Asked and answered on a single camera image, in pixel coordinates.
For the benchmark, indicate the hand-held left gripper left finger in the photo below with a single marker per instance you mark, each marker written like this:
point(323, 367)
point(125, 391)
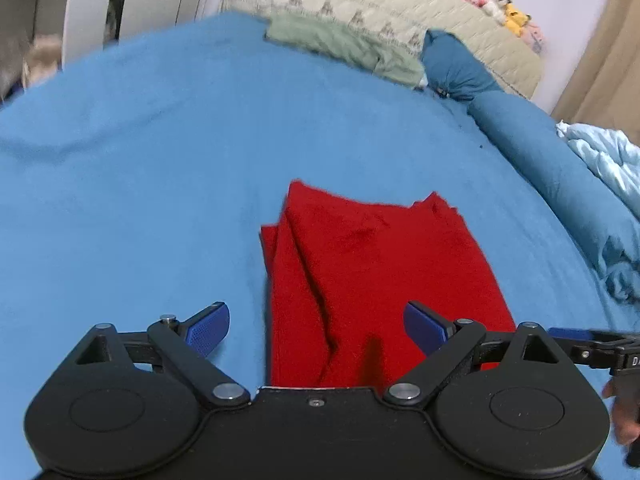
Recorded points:
point(207, 330)

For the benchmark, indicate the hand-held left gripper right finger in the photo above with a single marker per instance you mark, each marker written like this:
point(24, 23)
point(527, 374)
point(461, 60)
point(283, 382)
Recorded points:
point(425, 327)

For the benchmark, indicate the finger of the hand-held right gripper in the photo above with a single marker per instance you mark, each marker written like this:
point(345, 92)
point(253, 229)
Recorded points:
point(590, 342)

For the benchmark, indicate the red sweater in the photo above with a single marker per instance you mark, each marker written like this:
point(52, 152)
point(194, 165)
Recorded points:
point(380, 270)

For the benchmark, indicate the person's right hand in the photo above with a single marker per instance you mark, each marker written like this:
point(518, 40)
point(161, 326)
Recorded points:
point(622, 415)

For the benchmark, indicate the blue duvet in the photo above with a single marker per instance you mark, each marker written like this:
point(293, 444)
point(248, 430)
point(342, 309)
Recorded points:
point(550, 170)

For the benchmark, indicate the bed with blue sheet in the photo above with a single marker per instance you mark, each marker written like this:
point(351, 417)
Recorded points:
point(150, 160)

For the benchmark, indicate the light blue blanket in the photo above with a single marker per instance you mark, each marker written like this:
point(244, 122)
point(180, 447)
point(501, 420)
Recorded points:
point(607, 155)

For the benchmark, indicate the blue pillow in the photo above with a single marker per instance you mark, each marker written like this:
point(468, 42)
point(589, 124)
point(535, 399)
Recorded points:
point(457, 72)

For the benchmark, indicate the beige curtain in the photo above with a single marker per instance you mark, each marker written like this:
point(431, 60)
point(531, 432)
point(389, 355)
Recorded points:
point(605, 75)

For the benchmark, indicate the green pillow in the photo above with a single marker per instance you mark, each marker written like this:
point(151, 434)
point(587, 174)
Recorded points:
point(350, 45)

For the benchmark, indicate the pale pink plush toy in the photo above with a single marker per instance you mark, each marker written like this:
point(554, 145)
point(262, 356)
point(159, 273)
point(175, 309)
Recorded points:
point(534, 37)

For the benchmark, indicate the cream bag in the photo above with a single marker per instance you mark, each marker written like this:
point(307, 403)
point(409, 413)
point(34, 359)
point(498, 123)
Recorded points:
point(42, 57)

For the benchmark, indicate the yellow plush toy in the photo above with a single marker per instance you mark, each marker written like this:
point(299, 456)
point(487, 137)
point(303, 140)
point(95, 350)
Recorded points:
point(516, 19)

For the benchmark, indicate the cream quilted headboard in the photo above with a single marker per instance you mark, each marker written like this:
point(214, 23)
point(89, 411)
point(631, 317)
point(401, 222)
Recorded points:
point(380, 5)

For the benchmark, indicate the white plush toy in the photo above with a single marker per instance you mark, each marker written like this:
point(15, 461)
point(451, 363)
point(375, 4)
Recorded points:
point(494, 5)

